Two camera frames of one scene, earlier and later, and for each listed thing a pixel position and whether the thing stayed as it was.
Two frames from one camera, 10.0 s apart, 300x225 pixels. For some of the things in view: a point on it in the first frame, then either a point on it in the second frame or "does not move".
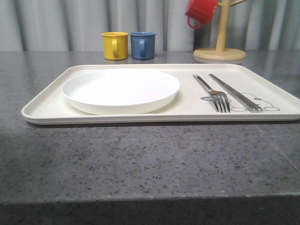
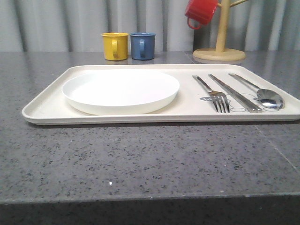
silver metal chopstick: (240, 95) to (244, 81)
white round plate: (120, 92) does not move
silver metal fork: (220, 99) does not move
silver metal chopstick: (249, 107) does not move
